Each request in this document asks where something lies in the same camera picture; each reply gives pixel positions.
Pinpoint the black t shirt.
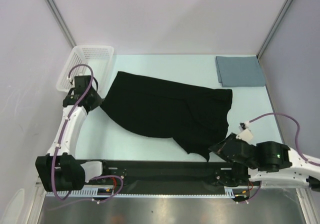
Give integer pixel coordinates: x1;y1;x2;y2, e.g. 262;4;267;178
100;71;233;161

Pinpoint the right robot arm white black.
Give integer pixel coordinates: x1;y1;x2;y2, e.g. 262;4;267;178
209;133;320;192

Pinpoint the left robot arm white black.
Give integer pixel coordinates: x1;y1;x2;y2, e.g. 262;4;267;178
35;88;111;192

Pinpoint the white plastic basket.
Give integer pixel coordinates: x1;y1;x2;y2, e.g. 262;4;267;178
56;45;115;97

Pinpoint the folded grey-blue t shirt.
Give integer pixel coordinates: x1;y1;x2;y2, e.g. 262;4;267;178
215;56;266;88

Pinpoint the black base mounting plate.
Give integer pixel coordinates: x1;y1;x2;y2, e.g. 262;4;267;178
89;160;260;196

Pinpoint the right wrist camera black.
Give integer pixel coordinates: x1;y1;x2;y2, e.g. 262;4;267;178
236;121;254;143

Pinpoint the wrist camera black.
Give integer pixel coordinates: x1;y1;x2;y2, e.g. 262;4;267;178
236;121;254;143
62;75;91;108

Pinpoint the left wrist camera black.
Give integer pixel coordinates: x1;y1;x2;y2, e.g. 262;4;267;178
62;75;91;108

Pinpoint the white slotted cable duct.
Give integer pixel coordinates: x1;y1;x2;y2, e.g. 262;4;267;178
46;185;251;199

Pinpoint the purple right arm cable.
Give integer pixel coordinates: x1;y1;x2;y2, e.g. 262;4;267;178
234;112;320;205

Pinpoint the aluminium frame rail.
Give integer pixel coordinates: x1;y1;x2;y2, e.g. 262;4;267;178
34;166;307;189

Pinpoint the left aluminium corner post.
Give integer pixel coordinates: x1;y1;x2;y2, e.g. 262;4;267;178
44;0;77;48

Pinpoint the aluminium corner post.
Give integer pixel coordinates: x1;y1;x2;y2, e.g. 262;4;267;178
44;0;77;48
256;0;294;60

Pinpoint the right aluminium corner post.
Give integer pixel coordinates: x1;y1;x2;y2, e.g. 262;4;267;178
256;0;294;60

